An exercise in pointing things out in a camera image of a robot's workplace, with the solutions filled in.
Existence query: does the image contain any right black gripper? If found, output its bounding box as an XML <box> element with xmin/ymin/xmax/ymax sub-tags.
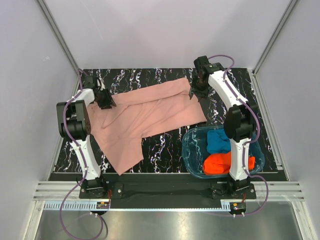
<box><xmin>188</xmin><ymin>75</ymin><xmax>210</xmax><ymax>102</ymax></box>

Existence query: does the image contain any pink t shirt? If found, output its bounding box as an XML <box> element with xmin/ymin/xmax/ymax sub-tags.
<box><xmin>87</xmin><ymin>78</ymin><xmax>207</xmax><ymax>175</ymax></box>

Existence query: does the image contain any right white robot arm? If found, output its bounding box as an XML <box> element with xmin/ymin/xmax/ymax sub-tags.
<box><xmin>189</xmin><ymin>55</ymin><xmax>260</xmax><ymax>199</ymax></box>

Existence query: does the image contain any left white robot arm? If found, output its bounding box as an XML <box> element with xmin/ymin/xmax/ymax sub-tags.
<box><xmin>56</xmin><ymin>75</ymin><xmax>116</xmax><ymax>198</ymax></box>

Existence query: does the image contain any blue transparent plastic bin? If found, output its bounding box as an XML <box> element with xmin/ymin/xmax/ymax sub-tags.
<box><xmin>182</xmin><ymin>125</ymin><xmax>265</xmax><ymax>179</ymax></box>

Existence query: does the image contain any blue t shirt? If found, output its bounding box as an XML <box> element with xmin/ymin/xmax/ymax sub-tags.
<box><xmin>206</xmin><ymin>129</ymin><xmax>231</xmax><ymax>154</ymax></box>

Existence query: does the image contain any orange t shirt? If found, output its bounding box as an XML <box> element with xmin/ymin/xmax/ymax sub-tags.
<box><xmin>202</xmin><ymin>150</ymin><xmax>256</xmax><ymax>176</ymax></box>

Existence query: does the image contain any left small control board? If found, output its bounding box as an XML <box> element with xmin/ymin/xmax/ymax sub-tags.
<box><xmin>96</xmin><ymin>201</ymin><xmax>110</xmax><ymax>209</ymax></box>

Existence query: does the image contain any small control board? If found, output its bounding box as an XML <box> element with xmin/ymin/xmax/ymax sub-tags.
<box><xmin>96</xmin><ymin>201</ymin><xmax>110</xmax><ymax>209</ymax></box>
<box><xmin>231</xmin><ymin>202</ymin><xmax>247</xmax><ymax>212</ymax></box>

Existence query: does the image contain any right small control board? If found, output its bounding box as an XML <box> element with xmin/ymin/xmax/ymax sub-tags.
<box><xmin>231</xmin><ymin>202</ymin><xmax>247</xmax><ymax>212</ymax></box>

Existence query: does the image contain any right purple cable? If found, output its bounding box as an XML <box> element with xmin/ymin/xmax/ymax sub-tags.
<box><xmin>208</xmin><ymin>54</ymin><xmax>270</xmax><ymax>216</ymax></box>

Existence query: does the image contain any purple cable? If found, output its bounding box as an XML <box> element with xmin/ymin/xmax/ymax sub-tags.
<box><xmin>208</xmin><ymin>54</ymin><xmax>270</xmax><ymax>216</ymax></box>
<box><xmin>59</xmin><ymin>68</ymin><xmax>108</xmax><ymax>240</ymax></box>

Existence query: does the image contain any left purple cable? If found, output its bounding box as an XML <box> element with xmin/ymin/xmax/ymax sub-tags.
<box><xmin>59</xmin><ymin>68</ymin><xmax>108</xmax><ymax>240</ymax></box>

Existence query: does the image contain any left aluminium corner post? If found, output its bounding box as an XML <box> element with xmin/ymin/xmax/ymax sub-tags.
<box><xmin>35</xmin><ymin>0</ymin><xmax>79</xmax><ymax>74</ymax></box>

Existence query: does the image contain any aluminium corner post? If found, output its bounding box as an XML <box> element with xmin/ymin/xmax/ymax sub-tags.
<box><xmin>252</xmin><ymin>0</ymin><xmax>300</xmax><ymax>76</ymax></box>
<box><xmin>35</xmin><ymin>0</ymin><xmax>79</xmax><ymax>74</ymax></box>

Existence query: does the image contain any aluminium frame rail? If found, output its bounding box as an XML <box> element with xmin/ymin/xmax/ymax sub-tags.
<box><xmin>33</xmin><ymin>181</ymin><xmax>305</xmax><ymax>202</ymax></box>

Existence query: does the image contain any right aluminium corner post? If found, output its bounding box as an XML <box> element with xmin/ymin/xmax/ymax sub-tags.
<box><xmin>252</xmin><ymin>0</ymin><xmax>300</xmax><ymax>76</ymax></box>

